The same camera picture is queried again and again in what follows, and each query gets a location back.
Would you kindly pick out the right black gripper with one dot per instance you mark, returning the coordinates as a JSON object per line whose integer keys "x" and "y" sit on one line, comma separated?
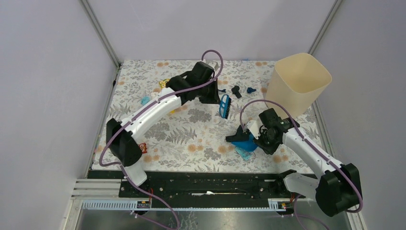
{"x": 268, "y": 150}

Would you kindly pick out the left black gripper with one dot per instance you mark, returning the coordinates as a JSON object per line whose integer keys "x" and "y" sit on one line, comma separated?
{"x": 214, "y": 98}

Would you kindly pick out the blue dustpan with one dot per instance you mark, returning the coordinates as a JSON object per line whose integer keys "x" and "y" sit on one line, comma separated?
{"x": 245, "y": 148}

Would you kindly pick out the blue hand brush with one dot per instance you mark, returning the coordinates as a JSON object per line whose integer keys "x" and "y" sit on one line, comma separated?
{"x": 224, "y": 106}

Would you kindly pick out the small black paper scrap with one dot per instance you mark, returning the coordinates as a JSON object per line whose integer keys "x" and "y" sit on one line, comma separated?
{"x": 236, "y": 92}

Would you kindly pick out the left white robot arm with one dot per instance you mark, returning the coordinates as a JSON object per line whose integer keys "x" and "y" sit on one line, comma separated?
{"x": 121, "y": 135}

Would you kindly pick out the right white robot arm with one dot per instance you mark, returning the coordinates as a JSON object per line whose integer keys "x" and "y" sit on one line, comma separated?
{"x": 336, "y": 188}

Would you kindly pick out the yellow toy block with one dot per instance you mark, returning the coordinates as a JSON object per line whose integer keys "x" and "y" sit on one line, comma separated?
{"x": 163, "y": 83}

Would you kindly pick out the beige plastic waste bin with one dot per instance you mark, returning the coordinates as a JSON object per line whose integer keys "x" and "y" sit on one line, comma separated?
{"x": 296, "y": 82}

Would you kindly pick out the red owl toy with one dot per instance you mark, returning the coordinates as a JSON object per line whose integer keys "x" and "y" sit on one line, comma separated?
{"x": 143, "y": 148}

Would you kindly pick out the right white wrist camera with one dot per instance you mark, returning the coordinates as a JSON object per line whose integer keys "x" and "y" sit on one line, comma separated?
{"x": 254, "y": 127}

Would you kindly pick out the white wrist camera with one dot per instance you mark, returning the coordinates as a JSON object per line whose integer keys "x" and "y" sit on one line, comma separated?
{"x": 215, "y": 65}
{"x": 254, "y": 127}

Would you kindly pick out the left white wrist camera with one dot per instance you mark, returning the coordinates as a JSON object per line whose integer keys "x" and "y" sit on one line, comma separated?
{"x": 215, "y": 65}

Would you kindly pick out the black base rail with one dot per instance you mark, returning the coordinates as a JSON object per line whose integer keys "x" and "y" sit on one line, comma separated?
{"x": 210, "y": 189}

